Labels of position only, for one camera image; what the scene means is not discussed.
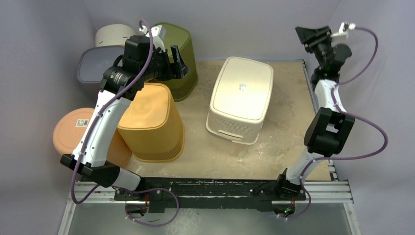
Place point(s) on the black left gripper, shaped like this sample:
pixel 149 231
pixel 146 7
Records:
pixel 179 70

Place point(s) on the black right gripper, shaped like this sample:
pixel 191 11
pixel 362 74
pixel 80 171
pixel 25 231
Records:
pixel 316 40

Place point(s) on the green slatted waste bin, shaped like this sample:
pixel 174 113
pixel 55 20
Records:
pixel 176 35

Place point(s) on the yellow slatted waste bin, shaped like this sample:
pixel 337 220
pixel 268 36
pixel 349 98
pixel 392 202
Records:
pixel 152 126

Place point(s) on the white perforated plastic basket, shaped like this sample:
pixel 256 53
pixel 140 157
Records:
pixel 240 100

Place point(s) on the grey slatted waste bin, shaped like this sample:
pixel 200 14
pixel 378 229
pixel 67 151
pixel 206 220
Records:
pixel 92 64

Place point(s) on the orange plastic bucket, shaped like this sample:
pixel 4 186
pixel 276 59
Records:
pixel 70 129

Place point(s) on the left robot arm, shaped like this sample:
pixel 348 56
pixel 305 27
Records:
pixel 118 89

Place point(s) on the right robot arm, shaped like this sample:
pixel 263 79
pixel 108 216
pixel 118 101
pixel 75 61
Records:
pixel 331 126

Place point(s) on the cream drawer cabinet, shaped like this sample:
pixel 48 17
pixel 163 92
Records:
pixel 113 35

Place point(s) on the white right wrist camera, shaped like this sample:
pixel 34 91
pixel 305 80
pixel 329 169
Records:
pixel 343 31

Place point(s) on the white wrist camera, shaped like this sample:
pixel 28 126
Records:
pixel 343 31
pixel 158 34

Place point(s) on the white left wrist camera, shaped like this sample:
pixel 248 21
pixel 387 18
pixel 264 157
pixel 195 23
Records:
pixel 158 34

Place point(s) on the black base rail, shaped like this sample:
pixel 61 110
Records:
pixel 194 193

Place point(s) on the aluminium frame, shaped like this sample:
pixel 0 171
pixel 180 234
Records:
pixel 107 211

